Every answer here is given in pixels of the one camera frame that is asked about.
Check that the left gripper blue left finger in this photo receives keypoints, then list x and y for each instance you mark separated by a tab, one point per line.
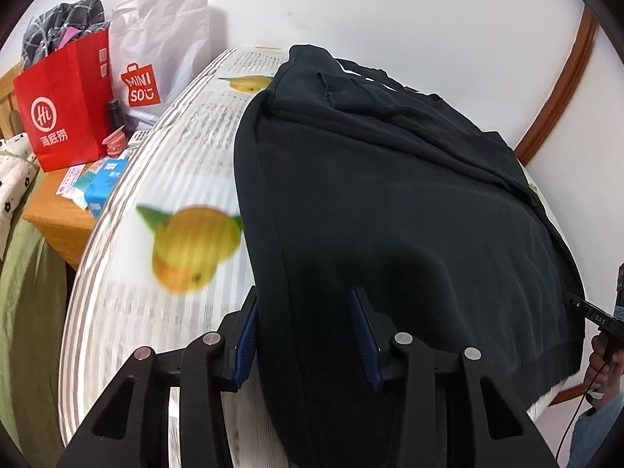
239	332

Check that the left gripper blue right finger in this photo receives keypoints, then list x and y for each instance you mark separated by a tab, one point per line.
374	331

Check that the black sweatshirt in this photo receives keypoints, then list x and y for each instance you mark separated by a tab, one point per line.
347	179

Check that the person's right hand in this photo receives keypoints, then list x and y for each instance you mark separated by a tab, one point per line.
602	375

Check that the fruit print table cover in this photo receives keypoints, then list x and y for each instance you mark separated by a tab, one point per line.
140	378

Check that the blue white box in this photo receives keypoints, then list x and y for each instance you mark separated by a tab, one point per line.
102	184

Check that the green bed sheet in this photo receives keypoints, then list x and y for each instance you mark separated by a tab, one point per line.
33	305

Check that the wooden bedside table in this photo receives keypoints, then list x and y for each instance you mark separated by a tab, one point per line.
65	226

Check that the pink small container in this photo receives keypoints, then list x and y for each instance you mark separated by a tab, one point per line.
116	142

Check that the dark small bottle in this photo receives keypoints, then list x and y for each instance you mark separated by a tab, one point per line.
116	114

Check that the white dotted pillow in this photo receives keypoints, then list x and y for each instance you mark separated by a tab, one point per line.
18	171

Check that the red paper shopping bag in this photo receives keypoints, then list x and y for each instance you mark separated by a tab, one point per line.
63	102

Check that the white Miniso shopping bag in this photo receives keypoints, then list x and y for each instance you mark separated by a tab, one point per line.
157	48

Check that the plaid grey cloth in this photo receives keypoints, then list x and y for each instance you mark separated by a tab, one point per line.
59	26

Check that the brown wooden door frame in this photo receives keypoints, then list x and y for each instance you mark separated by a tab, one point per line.
563	89

